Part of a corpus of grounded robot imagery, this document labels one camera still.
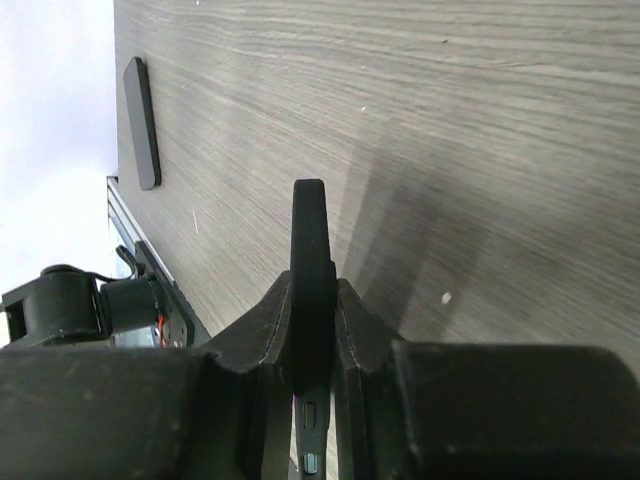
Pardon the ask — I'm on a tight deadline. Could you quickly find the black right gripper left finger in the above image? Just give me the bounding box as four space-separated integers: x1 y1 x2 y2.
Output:
1 273 292 479

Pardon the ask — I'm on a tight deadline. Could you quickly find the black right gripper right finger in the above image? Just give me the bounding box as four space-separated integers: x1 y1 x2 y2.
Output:
335 280 639 479

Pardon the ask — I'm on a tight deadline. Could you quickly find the black phone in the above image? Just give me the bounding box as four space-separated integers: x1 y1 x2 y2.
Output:
123 57 162 191

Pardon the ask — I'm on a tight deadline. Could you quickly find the dark smartphone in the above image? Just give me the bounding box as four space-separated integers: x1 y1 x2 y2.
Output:
294 388 330 480

